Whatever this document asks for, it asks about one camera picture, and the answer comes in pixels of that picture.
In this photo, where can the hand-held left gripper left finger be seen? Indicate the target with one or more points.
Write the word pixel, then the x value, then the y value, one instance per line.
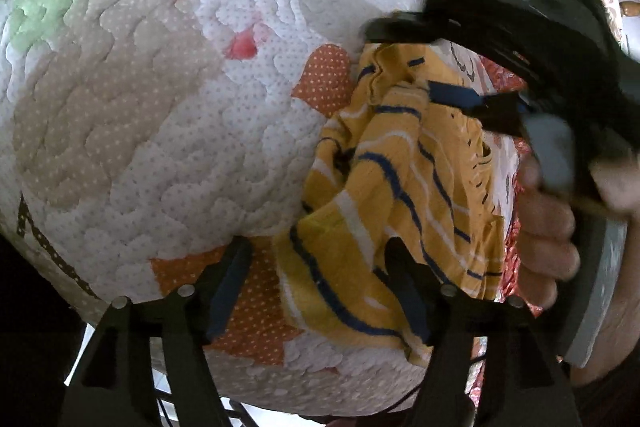
pixel 227 287

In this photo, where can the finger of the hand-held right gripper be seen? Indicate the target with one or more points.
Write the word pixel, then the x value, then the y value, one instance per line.
pixel 460 99
pixel 400 29

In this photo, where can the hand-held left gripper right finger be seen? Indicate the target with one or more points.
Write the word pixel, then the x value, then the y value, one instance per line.
pixel 407 297

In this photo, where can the yellow striped knit sweater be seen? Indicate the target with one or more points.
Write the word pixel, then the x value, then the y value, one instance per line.
pixel 360 187

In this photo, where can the person's right forearm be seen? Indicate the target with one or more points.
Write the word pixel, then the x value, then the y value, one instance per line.
pixel 627 297

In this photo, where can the person's right hand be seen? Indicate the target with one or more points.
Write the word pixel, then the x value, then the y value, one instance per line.
pixel 547 232

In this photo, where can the orange speckled cloth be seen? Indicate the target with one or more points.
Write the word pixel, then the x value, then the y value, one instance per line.
pixel 502 74

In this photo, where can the white quilted patterned mat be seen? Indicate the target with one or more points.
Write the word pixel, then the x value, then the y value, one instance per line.
pixel 150 107

